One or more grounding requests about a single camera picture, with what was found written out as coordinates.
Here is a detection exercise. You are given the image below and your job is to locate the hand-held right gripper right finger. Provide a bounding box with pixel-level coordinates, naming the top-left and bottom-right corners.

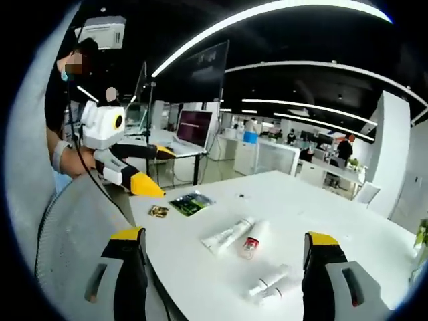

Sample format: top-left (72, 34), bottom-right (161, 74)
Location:
top-left (300, 230), bottom-right (393, 321)

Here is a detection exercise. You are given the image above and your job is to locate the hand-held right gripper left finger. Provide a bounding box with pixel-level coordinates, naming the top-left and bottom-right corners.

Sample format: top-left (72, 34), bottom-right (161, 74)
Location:
top-left (83, 226), bottom-right (150, 321)

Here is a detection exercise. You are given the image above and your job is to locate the slim white skincare bottle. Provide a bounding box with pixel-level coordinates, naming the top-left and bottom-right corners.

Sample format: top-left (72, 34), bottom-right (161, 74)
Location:
top-left (256, 263), bottom-right (291, 289)

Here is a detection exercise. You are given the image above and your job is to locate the small white skincare tube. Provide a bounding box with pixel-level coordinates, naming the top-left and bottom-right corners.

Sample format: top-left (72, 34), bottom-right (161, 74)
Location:
top-left (247, 280), bottom-right (284, 301)

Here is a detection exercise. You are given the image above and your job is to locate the white skincare bottle red cap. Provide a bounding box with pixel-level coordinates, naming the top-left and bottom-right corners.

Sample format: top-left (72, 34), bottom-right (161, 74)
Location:
top-left (238, 219), bottom-right (271, 260)

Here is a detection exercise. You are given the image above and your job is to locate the large white skincare tube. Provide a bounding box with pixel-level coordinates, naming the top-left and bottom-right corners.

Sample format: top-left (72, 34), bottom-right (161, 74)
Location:
top-left (200, 216), bottom-right (257, 257)

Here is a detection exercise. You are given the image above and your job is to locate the black tripod stand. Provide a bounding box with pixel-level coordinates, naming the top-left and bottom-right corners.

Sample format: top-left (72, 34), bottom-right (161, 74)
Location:
top-left (132, 61), bottom-right (158, 173)

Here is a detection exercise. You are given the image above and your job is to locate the white office desk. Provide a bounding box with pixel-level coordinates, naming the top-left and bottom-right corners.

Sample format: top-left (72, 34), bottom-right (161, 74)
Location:
top-left (123, 128), bottom-right (209, 187)

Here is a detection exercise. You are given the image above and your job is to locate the grey wrist band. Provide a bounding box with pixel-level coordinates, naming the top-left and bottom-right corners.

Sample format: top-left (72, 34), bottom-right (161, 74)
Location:
top-left (52, 140), bottom-right (74, 174)

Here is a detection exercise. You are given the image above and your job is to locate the person's black shirt torso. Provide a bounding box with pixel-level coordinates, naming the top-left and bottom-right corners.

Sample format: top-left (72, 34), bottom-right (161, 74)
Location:
top-left (44, 37), bottom-right (101, 134)

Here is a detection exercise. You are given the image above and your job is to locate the small golden packet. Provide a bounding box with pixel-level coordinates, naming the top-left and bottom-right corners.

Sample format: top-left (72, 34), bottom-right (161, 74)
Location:
top-left (148, 205), bottom-right (170, 218)

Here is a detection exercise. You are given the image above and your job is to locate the grey mesh office chair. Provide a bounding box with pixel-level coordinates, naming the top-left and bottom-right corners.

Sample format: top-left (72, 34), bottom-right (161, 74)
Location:
top-left (34, 173), bottom-right (188, 321)

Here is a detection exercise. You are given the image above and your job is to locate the white computer monitor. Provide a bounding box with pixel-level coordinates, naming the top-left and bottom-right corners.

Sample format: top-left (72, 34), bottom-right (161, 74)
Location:
top-left (175, 108), bottom-right (214, 150)

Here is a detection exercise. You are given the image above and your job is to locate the green printed packet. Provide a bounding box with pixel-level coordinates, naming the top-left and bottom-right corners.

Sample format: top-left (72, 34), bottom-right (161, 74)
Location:
top-left (168, 189), bottom-right (215, 218)

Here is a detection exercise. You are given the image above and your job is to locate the white chair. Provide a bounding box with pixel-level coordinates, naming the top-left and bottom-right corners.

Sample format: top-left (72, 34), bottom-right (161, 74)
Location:
top-left (355, 181), bottom-right (381, 205)

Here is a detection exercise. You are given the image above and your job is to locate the ceiling air conditioner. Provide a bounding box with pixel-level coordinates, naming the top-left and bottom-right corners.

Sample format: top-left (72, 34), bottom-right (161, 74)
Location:
top-left (79, 15), bottom-right (128, 51)

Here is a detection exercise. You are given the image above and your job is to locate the green potted plant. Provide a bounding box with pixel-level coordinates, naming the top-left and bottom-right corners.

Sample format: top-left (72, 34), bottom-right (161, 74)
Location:
top-left (413, 219), bottom-right (428, 250)

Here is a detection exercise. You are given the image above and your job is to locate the large black display panel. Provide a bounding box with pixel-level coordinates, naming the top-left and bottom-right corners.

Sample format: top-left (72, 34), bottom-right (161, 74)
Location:
top-left (185, 39), bottom-right (231, 102)

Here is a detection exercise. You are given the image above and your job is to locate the white partition desk row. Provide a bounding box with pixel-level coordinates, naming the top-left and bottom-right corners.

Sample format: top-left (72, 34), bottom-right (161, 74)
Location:
top-left (219, 132), bottom-right (301, 177)

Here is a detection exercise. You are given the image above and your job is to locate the straight ceiling light strip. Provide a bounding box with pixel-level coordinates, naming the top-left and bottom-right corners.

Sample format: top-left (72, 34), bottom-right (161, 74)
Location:
top-left (241, 98), bottom-right (379, 127)

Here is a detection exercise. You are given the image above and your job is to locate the long curved ceiling light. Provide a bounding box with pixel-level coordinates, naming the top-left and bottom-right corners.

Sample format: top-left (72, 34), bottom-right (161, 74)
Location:
top-left (151, 0), bottom-right (394, 78)

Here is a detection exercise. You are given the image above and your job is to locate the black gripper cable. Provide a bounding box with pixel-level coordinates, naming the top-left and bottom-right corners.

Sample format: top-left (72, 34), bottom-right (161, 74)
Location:
top-left (65, 78), bottom-right (136, 225)

